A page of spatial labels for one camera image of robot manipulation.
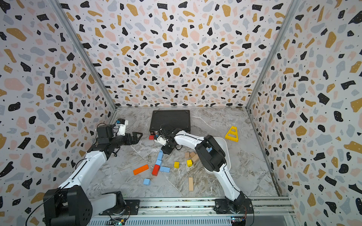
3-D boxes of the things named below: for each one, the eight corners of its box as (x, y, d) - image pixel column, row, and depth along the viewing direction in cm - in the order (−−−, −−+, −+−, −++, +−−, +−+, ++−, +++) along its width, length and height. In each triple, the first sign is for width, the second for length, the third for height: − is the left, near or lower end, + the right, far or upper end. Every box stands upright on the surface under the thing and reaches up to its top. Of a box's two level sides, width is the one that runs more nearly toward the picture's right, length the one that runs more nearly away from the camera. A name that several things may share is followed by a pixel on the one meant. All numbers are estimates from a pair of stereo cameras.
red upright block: (151, 175, 87) (150, 174, 85) (155, 165, 91) (154, 163, 89) (157, 176, 86) (156, 175, 85) (160, 166, 90) (160, 165, 89)
